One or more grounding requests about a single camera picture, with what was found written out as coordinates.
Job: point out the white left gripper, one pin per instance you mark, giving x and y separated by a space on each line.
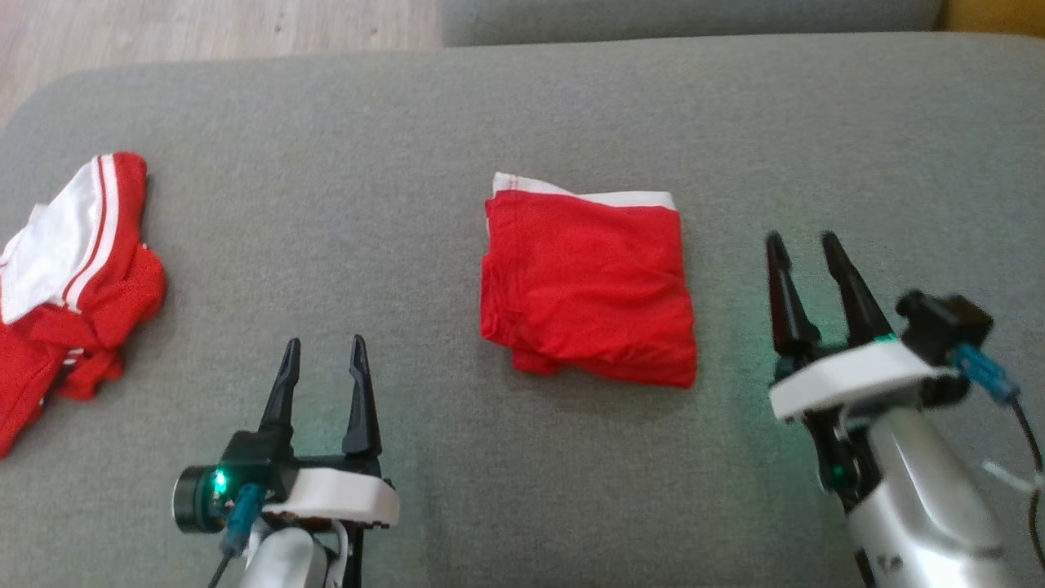
343 494

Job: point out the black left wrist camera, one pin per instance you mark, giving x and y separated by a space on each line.
245 457

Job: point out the red shorts white waistband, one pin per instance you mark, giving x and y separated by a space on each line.
588 286

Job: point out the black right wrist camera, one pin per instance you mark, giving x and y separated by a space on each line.
939 322

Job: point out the red white striped garment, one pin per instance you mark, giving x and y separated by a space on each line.
98 278

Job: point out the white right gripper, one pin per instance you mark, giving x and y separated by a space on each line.
857 371

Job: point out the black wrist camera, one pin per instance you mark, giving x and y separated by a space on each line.
245 457
939 322

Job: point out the yellow cushion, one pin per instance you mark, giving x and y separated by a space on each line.
996 12

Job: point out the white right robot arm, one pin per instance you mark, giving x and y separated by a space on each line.
914 490

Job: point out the grey sofa back cushion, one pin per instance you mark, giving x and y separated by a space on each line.
694 16

